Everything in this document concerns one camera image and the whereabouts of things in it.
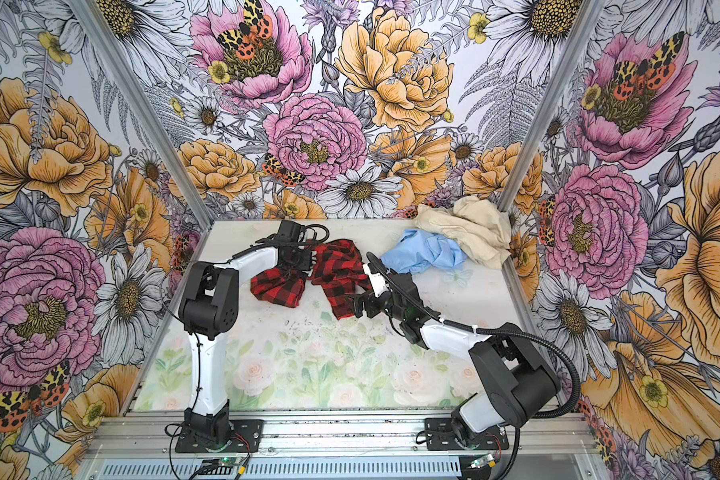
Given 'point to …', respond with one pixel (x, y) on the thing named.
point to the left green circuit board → (226, 461)
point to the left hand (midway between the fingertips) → (303, 267)
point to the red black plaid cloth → (339, 270)
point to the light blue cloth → (418, 251)
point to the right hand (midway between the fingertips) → (359, 297)
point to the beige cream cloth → (480, 227)
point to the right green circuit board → (486, 460)
